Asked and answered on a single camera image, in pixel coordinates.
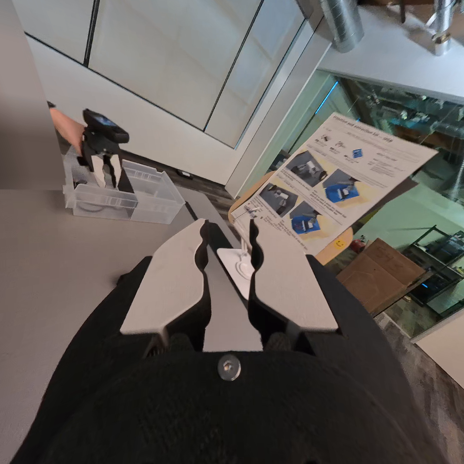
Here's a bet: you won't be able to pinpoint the silver air duct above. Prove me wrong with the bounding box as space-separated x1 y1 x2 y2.
319 0 455 57

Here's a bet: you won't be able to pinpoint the brown cardboard boxes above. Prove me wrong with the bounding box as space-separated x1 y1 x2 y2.
335 237 428 315

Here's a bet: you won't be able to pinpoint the black metal shelf rack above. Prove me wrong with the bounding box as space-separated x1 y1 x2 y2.
402 224 464 316

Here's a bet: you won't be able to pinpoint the printed instruction sheet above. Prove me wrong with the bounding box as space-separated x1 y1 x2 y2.
231 112 439 254

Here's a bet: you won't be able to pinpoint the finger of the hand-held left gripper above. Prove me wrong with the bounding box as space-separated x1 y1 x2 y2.
88 154 106 188
109 152 121 189

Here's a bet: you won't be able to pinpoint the person's left hand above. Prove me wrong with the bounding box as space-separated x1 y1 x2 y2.
50 108 88 153

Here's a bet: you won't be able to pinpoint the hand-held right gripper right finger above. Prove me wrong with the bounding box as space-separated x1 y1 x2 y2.
249 218 339 333

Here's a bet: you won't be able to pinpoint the white frosted glass door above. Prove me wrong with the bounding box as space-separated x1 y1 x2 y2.
11 0 334 189

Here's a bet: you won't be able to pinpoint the clear plastic bin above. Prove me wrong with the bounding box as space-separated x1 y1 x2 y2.
62 145 186 225

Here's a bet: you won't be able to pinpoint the dark bin divider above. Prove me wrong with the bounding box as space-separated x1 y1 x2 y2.
117 167 135 194

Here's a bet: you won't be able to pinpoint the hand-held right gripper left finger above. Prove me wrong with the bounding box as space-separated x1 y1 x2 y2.
120 218 211 337

